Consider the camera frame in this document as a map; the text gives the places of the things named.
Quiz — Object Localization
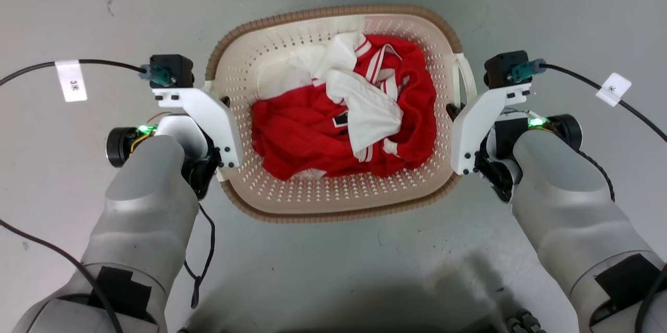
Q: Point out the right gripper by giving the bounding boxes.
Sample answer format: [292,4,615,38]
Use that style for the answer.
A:
[446,103,533,203]

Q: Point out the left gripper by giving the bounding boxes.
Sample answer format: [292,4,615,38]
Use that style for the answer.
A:
[155,95,232,201]

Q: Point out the beige laundry basket brown rim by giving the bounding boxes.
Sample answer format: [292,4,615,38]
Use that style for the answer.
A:
[205,4,477,224]

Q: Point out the red garment white stripes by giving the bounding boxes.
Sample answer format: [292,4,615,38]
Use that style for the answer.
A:
[251,34,438,181]

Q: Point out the white left camera bracket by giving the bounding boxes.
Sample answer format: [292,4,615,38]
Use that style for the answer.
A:
[152,88,245,170]

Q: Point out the white camera bracket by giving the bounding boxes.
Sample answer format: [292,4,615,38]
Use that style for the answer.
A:
[152,88,245,170]
[450,83,533,177]

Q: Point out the white right camera bracket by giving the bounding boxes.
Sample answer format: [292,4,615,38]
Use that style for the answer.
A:
[450,83,533,177]

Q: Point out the black right camera cable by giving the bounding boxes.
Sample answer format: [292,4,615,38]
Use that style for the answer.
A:
[512,58,667,142]

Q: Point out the black camera cable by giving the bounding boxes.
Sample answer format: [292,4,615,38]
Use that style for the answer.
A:
[0,59,174,87]
[512,58,667,142]

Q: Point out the thin black dangling cable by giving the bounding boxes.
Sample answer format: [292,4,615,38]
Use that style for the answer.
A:
[183,203,217,310]

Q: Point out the white cable tag with digit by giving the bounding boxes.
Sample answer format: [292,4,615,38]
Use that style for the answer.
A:
[55,59,89,103]

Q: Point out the white cable tag square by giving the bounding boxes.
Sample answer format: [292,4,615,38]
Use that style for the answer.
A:
[596,72,633,108]

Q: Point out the black coiled right arm cable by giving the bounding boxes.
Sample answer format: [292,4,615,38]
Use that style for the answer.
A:
[573,148,616,203]

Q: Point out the black left camera cable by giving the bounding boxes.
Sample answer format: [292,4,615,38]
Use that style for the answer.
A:
[0,59,174,87]

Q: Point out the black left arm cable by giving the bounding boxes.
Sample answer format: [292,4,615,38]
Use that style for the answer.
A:
[0,218,125,333]

